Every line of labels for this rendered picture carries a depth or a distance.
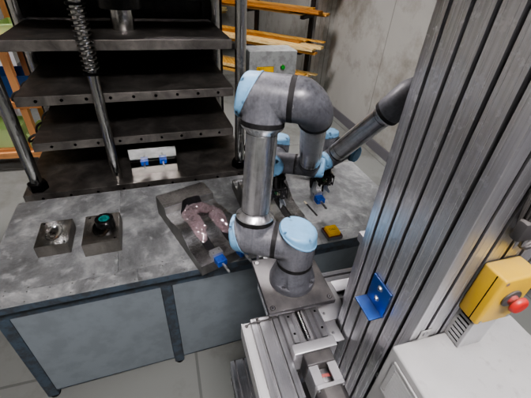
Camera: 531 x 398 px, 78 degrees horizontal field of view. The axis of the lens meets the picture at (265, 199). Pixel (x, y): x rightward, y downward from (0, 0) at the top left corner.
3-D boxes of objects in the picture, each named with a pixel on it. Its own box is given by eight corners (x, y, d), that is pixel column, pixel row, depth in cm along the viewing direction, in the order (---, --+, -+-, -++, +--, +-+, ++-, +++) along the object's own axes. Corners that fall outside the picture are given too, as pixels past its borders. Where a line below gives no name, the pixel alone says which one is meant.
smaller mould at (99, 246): (122, 250, 149) (118, 238, 145) (85, 257, 145) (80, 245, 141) (122, 223, 164) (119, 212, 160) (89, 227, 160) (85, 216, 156)
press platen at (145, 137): (233, 134, 209) (233, 127, 206) (34, 152, 178) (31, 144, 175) (211, 95, 265) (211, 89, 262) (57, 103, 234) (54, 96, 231)
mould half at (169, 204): (253, 252, 153) (254, 234, 146) (202, 275, 140) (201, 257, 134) (203, 197, 185) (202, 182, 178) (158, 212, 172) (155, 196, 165)
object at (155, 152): (178, 170, 210) (175, 145, 200) (133, 175, 202) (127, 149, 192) (170, 136, 248) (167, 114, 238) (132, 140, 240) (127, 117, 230)
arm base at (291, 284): (321, 292, 107) (325, 272, 101) (276, 301, 103) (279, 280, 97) (304, 258, 118) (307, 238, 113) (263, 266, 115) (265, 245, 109)
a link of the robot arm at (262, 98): (272, 267, 99) (295, 76, 75) (224, 257, 101) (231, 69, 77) (278, 245, 110) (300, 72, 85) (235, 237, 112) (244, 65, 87)
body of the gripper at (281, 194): (270, 202, 137) (273, 178, 129) (264, 190, 143) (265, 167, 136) (288, 200, 139) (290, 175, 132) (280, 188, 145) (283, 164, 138)
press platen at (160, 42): (231, 49, 182) (231, 39, 179) (-4, 52, 151) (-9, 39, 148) (209, 26, 235) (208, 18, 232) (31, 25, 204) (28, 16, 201)
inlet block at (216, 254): (235, 274, 138) (235, 264, 135) (224, 279, 136) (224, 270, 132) (219, 254, 147) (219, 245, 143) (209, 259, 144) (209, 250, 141)
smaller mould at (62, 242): (71, 252, 147) (67, 242, 143) (38, 257, 143) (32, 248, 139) (76, 227, 159) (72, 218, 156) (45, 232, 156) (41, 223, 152)
